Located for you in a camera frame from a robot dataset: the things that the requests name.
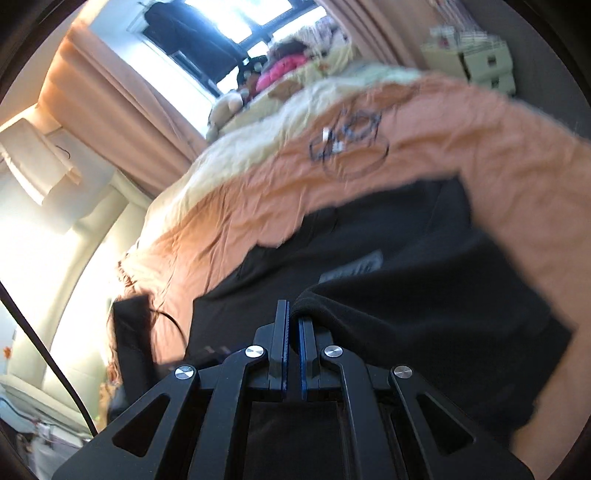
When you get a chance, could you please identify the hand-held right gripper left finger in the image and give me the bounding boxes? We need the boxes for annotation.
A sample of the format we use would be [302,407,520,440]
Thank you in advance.
[51,300,290,480]

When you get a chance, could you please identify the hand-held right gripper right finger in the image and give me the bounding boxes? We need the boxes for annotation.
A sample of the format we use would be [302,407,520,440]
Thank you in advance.
[299,316,536,480]

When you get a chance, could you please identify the black sweatshirt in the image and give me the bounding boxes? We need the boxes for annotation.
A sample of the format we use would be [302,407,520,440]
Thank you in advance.
[185,178,578,480]

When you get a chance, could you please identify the dark wooden nightstand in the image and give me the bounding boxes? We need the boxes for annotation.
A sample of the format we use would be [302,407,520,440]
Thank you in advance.
[111,295,158,416]

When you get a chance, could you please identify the cream yellow blanket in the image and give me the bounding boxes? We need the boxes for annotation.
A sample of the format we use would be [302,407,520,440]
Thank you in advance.
[124,46,416,273]

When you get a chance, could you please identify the orange bed sheet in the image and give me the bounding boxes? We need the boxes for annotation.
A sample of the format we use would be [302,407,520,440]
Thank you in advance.
[108,74,591,462]

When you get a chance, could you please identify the cream plush toy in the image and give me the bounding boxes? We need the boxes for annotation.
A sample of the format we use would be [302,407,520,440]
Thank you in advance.
[205,90,250,141]

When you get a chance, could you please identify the pink cloth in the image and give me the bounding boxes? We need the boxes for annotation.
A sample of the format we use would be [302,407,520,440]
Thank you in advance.
[256,53,308,90]

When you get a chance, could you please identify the beige curtain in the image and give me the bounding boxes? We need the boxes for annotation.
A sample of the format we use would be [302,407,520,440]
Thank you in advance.
[39,0,208,199]
[318,0,435,70]

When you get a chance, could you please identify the floral patterned cloth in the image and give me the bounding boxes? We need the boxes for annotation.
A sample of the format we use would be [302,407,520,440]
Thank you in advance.
[295,18,352,58]

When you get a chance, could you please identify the black hanging garment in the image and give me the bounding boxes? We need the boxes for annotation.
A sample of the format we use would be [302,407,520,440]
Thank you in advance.
[143,0,250,86]

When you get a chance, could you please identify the window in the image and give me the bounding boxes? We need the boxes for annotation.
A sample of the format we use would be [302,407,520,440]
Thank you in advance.
[88,0,324,97]

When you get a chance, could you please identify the white drawer cabinet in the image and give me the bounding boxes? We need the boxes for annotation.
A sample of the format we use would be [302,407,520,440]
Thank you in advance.
[420,25,518,95]

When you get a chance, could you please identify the thin black cable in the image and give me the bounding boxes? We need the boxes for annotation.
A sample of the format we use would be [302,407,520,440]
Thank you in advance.
[152,309,190,342]

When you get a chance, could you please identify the tangled black cable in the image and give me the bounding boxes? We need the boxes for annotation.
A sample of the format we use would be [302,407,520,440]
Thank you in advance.
[308,108,391,181]

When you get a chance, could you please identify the thick black cable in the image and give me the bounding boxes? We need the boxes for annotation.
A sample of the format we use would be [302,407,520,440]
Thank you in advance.
[0,281,100,437]

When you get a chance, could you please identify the white wall-mounted unit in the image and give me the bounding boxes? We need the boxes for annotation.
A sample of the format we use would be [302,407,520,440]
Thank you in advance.
[0,104,84,206]

